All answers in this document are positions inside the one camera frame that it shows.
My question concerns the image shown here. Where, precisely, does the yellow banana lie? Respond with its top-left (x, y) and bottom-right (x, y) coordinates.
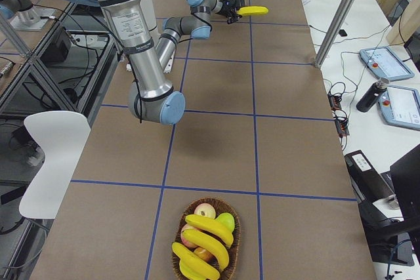
top-left (236, 6), bottom-right (269, 16)
top-left (181, 229), bottom-right (229, 271)
top-left (184, 214), bottom-right (234, 248)
top-left (171, 242), bottom-right (220, 280)

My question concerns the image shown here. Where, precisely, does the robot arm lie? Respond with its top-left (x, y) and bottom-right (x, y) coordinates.
top-left (156, 0), bottom-right (245, 68)
top-left (67, 0), bottom-right (222, 125)

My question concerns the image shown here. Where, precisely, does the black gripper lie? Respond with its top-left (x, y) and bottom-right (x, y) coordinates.
top-left (219, 0), bottom-right (242, 24)

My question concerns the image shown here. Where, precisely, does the black printer box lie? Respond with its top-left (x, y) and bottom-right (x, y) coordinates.
top-left (345, 150), bottom-right (394, 202)

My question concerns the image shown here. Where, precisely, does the yellow banana top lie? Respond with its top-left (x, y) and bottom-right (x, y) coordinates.
top-left (184, 214), bottom-right (234, 248)

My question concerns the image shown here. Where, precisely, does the black monitor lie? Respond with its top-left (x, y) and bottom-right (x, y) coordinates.
top-left (390, 145), bottom-right (419, 228)

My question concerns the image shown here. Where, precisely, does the woven wicker basket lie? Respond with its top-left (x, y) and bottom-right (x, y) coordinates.
top-left (171, 197), bottom-right (241, 279)

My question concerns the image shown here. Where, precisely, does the teach pendant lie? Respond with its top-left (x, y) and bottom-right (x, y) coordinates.
top-left (379, 85), bottom-right (419, 130)
top-left (359, 47), bottom-right (414, 81)

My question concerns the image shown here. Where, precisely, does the black water bottle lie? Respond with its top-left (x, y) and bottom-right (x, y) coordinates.
top-left (356, 77), bottom-right (390, 113)

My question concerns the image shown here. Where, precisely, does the yellow banana bottom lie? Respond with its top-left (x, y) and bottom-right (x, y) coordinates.
top-left (171, 242), bottom-right (220, 280)

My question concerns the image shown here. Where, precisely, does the teach pendant far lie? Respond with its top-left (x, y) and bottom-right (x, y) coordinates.
top-left (359, 47), bottom-right (414, 81)

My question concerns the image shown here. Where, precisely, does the white chair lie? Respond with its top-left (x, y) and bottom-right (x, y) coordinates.
top-left (19, 111), bottom-right (91, 219)

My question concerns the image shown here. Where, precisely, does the red peach upper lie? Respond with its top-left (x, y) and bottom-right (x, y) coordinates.
top-left (194, 203), bottom-right (217, 219)

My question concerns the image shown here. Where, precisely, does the red peach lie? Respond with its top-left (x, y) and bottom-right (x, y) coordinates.
top-left (180, 223), bottom-right (198, 249)
top-left (194, 203), bottom-right (217, 219)

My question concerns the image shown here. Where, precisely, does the aluminium frame post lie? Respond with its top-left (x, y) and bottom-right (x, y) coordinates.
top-left (314, 0), bottom-right (354, 68)

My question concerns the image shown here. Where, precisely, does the red peach middle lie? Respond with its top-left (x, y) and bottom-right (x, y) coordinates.
top-left (180, 223), bottom-right (198, 249)

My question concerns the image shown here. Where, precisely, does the red apple lower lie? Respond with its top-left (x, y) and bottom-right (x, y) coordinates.
top-left (194, 247), bottom-right (214, 262)

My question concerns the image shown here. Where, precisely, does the teach pendant near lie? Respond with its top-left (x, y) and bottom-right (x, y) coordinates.
top-left (379, 85), bottom-right (419, 130)

